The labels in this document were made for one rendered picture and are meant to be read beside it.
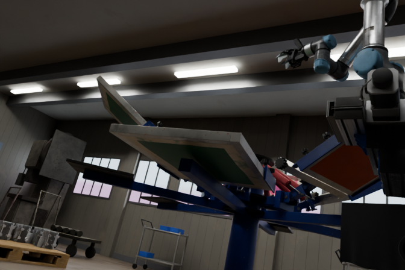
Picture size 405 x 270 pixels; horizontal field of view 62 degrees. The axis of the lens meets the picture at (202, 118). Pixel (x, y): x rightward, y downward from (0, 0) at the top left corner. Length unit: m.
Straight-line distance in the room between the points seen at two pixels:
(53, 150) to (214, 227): 4.35
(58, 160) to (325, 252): 6.29
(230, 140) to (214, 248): 5.83
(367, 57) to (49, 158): 8.05
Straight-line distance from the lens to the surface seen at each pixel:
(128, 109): 2.39
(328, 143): 2.00
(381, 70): 1.18
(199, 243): 7.18
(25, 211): 9.10
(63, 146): 9.06
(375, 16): 1.71
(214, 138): 1.25
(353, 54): 1.87
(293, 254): 6.44
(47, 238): 5.24
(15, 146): 11.11
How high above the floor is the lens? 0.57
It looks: 21 degrees up
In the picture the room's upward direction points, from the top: 13 degrees clockwise
